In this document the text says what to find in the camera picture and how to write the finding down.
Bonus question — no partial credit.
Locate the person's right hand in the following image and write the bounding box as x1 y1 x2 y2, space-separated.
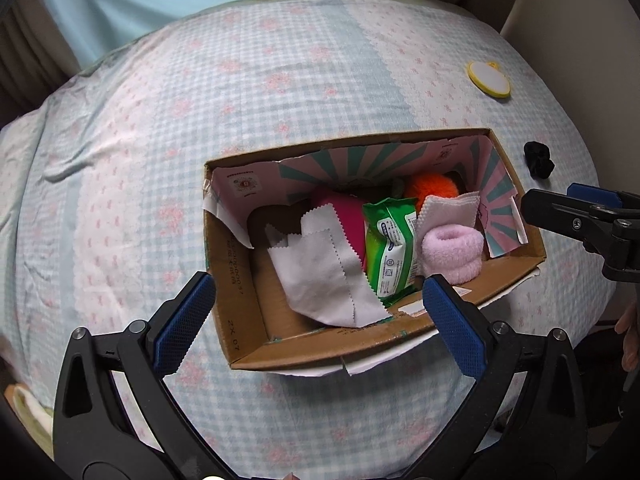
615 300 640 372

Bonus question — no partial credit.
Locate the round yellow-rimmed mirror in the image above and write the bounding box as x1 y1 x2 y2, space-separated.
465 60 512 101

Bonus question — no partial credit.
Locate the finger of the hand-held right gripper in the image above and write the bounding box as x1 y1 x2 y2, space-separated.
521 188 621 243
567 183 640 211

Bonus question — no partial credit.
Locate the orange fluffy pompom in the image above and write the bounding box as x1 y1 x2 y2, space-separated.
402 172 463 206

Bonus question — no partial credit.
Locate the green wet wipes packet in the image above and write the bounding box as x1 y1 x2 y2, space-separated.
362 196 426 309

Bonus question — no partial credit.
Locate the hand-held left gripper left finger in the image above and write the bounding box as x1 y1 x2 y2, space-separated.
52 271 217 480

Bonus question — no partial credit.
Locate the checkered floral bed sheet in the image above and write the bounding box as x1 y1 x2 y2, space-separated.
0 0 618 480

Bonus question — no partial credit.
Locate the cardboard box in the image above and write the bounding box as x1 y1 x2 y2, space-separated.
202 127 546 377

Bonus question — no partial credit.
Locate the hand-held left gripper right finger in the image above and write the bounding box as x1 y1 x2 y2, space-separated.
422 274 587 480

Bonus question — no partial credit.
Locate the black scrunchie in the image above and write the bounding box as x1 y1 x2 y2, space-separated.
522 141 556 178

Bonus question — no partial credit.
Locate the white zigzag-edged cloth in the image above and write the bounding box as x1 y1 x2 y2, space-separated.
264 204 393 330
416 191 482 247

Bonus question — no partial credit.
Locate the pink fluffy scrunchie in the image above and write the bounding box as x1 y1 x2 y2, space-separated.
421 225 486 285

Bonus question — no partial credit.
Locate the magenta pouch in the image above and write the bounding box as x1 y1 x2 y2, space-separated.
312 195 368 261

